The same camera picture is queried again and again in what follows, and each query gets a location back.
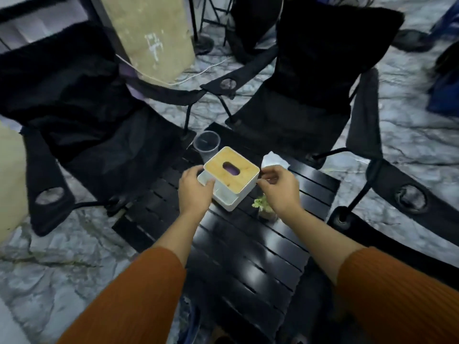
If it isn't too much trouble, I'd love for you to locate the person's left hand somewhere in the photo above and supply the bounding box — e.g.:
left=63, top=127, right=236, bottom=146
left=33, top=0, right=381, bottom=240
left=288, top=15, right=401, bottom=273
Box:
left=178, top=165, right=216, bottom=220

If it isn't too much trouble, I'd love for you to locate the person's right hand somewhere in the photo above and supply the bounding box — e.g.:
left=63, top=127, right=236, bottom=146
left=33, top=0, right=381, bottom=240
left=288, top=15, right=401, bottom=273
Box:
left=256, top=165, right=302, bottom=220

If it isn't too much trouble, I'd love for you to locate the white tissue box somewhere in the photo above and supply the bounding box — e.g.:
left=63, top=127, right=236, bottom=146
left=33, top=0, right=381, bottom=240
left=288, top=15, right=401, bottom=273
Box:
left=197, top=170, right=259, bottom=212

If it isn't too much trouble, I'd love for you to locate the bamboo tissue box lid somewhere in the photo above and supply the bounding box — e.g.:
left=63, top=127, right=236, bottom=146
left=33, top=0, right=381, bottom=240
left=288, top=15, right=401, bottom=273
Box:
left=203, top=146, right=260, bottom=194

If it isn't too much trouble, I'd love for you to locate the person's right forearm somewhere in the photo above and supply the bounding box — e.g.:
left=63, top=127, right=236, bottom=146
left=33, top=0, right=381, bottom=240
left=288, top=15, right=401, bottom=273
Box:
left=283, top=208, right=459, bottom=344

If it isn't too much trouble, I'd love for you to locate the person's left forearm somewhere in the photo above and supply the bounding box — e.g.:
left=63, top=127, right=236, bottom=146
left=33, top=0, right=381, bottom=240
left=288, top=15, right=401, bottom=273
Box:
left=57, top=208, right=212, bottom=344

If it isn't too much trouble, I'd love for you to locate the white tissue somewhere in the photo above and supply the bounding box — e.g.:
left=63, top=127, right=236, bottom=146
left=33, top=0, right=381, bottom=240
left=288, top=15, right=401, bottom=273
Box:
left=261, top=151, right=290, bottom=171

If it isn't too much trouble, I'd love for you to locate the small potted green plant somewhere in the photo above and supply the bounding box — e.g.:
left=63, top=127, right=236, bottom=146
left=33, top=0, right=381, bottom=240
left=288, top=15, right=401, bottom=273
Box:
left=252, top=193, right=279, bottom=222

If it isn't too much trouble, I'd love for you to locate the clear plastic cup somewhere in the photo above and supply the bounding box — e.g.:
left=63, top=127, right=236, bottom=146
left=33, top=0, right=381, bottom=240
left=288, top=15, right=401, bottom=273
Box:
left=193, top=130, right=221, bottom=164

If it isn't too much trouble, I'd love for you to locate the black slatted folding table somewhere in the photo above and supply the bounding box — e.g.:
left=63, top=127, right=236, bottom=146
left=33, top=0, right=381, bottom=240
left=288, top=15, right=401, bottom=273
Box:
left=112, top=122, right=341, bottom=344

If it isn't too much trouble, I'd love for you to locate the black folding camping chair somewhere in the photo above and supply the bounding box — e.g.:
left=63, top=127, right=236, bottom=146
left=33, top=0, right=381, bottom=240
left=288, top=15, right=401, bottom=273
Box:
left=0, top=21, right=208, bottom=237
left=200, top=0, right=406, bottom=170
left=225, top=0, right=284, bottom=64
left=327, top=158, right=459, bottom=289

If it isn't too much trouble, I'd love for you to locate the black metal stand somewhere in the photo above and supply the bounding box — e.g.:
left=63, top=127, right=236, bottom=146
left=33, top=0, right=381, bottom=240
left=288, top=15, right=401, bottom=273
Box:
left=188, top=0, right=237, bottom=56

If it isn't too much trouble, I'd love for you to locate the beige board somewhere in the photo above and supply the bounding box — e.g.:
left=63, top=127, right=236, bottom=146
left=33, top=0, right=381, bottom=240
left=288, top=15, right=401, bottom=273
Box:
left=98, top=0, right=196, bottom=84

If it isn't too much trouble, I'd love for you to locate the blue bag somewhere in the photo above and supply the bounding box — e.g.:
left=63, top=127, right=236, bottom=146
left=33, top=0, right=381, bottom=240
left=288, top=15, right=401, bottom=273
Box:
left=426, top=0, right=459, bottom=117

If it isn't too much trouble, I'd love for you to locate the black round stand base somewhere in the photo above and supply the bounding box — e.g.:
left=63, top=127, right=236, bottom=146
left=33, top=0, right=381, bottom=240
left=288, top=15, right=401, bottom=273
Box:
left=391, top=29, right=435, bottom=53

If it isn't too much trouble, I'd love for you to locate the white cable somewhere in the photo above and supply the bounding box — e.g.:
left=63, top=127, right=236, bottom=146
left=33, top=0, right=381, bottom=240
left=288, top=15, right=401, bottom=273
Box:
left=115, top=54, right=234, bottom=86

